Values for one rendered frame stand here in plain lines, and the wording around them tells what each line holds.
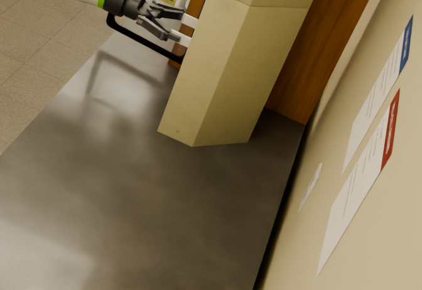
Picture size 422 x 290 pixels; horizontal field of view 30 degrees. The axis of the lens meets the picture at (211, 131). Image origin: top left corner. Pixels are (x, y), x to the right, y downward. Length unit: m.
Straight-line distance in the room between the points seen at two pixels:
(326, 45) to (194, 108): 0.49
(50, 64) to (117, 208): 2.22
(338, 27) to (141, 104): 0.63
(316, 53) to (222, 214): 0.64
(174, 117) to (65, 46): 2.14
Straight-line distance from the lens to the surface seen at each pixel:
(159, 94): 2.41
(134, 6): 2.26
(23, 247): 1.81
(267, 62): 2.17
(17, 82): 3.93
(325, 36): 2.41
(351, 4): 2.36
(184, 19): 2.32
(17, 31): 4.31
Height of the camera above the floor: 2.24
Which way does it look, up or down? 34 degrees down
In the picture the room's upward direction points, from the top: 23 degrees clockwise
